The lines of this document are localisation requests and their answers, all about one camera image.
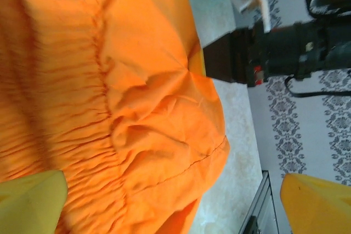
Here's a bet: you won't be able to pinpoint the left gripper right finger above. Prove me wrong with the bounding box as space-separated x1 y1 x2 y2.
280 173 351 234

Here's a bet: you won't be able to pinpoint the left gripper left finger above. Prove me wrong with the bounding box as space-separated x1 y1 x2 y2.
0 170 68 234

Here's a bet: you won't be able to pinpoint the light orange shorts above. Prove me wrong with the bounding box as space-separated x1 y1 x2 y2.
0 0 230 234

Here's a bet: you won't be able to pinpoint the thin black cable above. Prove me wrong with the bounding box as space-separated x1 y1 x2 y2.
284 75 351 98

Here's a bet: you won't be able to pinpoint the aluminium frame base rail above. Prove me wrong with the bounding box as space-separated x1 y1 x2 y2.
235 169 283 234

